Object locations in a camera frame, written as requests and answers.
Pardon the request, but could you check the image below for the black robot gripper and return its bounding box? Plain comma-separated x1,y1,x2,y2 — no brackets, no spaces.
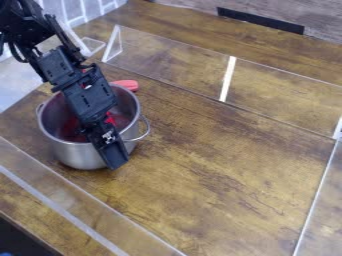
52,64,129,170

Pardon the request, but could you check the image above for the red star-shaped block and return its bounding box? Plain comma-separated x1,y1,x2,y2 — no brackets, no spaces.
55,99,135,144

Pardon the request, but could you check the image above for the silver metal pot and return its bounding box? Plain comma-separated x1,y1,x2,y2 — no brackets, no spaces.
36,84,151,170

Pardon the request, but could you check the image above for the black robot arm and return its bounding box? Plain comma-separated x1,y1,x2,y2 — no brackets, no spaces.
0,0,128,169

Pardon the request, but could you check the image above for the small pink oval object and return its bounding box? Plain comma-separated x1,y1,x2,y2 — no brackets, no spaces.
112,80,139,92

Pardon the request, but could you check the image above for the clear acrylic triangular bracket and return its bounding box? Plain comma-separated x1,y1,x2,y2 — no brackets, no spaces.
101,25,123,63

